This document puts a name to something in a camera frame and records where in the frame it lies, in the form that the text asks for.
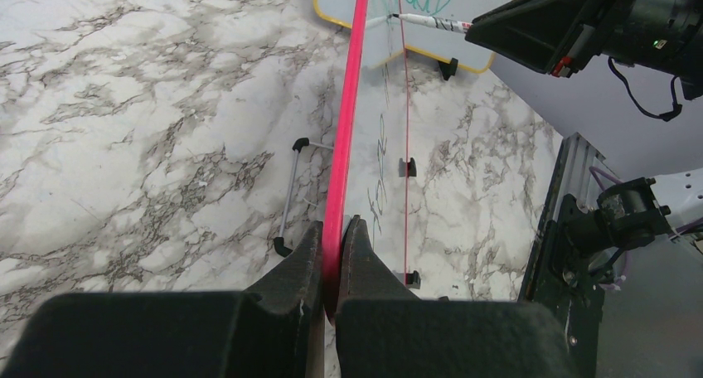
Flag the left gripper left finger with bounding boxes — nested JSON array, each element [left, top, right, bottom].
[[2, 221, 324, 377]]

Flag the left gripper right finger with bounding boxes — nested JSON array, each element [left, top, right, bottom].
[[335, 216, 578, 377]]

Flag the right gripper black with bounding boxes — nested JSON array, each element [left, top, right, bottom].
[[465, 0, 630, 78]]

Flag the white whiteboard marker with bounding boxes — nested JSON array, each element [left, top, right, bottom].
[[390, 13, 473, 34]]

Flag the red framed whiteboard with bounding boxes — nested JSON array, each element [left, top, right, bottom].
[[321, 0, 413, 378]]

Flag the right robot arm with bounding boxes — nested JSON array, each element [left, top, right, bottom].
[[465, 0, 702, 307]]

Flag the black whiteboard foot clip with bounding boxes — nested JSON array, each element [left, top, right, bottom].
[[394, 270, 421, 289], [398, 157, 418, 178]]

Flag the metal whiteboard stand leg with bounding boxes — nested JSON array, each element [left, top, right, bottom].
[[273, 137, 336, 259]]

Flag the yellow framed whiteboard with writing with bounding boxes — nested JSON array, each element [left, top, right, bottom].
[[313, 0, 526, 75]]

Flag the black yellow-board foot clip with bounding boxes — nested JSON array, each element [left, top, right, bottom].
[[438, 58, 458, 81]]

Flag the aluminium front frame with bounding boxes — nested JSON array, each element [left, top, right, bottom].
[[518, 133, 617, 301]]

